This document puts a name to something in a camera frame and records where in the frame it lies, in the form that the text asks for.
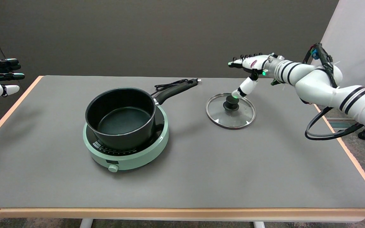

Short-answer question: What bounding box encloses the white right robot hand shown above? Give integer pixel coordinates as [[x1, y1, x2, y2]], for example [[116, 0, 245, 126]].
[[228, 53, 285, 98]]

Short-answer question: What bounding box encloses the glass pot lid black knob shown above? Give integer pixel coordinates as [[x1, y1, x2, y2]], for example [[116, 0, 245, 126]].
[[206, 92, 256, 130]]

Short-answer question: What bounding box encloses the grey table mat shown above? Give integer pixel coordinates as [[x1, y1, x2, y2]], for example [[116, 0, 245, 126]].
[[0, 75, 365, 209]]

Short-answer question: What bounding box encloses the floor vent grille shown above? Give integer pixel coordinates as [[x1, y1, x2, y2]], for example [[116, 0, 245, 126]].
[[326, 117, 360, 129]]

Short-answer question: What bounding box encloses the green electric induction cooker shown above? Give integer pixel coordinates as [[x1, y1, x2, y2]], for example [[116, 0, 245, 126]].
[[83, 105, 170, 173]]

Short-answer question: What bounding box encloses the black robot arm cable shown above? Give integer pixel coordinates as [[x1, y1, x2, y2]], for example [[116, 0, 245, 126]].
[[302, 43, 365, 141]]

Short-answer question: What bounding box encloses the black saucepan with handle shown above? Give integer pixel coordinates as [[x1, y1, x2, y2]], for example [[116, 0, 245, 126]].
[[85, 79, 199, 151]]

